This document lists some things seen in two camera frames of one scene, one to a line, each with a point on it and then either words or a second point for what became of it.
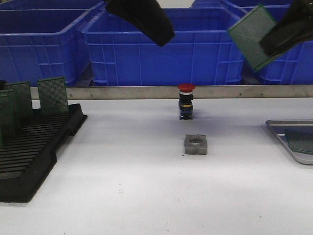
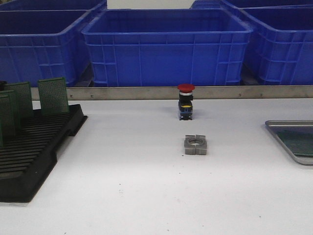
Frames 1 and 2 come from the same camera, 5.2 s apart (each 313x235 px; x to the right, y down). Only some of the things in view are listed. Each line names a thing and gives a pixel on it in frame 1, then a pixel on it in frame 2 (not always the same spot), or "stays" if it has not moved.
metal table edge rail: (172, 92) stays
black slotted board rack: (26, 159) stays
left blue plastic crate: (44, 43) stays
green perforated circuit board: (249, 32) to (295, 136)
